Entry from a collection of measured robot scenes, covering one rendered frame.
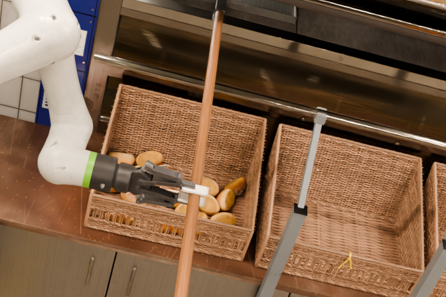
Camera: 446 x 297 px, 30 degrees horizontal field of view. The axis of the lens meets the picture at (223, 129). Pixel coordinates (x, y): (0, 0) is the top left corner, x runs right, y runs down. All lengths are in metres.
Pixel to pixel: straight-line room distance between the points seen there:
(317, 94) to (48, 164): 1.22
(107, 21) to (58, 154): 0.93
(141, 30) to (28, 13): 1.17
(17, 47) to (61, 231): 1.14
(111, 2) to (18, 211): 0.77
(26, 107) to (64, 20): 1.46
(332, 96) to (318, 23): 0.27
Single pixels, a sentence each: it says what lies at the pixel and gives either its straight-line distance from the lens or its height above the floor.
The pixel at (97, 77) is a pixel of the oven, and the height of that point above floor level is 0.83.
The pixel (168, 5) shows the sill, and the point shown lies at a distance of 2.87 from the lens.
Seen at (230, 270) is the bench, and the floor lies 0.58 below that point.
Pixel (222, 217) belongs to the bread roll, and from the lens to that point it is 2.88.
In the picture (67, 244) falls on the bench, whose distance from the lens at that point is 2.84.
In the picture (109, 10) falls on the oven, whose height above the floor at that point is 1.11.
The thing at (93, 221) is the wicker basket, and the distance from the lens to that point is 2.80.
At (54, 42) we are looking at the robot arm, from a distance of 1.76.
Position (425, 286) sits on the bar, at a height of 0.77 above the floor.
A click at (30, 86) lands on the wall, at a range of 3.15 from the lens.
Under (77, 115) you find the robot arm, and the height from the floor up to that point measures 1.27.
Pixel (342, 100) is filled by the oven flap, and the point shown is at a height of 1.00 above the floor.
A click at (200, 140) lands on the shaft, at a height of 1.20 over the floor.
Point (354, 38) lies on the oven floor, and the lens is 3.03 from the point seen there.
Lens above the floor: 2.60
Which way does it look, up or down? 37 degrees down
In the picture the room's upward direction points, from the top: 18 degrees clockwise
